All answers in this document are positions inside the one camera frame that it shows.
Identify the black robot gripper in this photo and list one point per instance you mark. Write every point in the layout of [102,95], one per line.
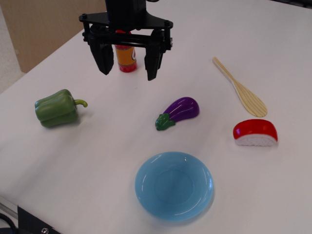
[129,23]

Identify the red and white toy sushi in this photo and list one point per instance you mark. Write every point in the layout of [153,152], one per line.
[255,132]

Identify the blue plastic plate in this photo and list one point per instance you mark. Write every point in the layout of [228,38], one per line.
[174,186]

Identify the red toy sauce bottle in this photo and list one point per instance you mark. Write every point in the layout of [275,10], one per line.
[126,58]

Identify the purple toy eggplant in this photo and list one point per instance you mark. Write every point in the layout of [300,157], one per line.
[181,109]

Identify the green toy bell pepper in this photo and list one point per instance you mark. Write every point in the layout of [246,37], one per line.
[58,108]

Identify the wooden rice paddle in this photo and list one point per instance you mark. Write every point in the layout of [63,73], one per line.
[251,102]

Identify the black corner bracket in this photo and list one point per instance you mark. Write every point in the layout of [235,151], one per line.
[30,224]

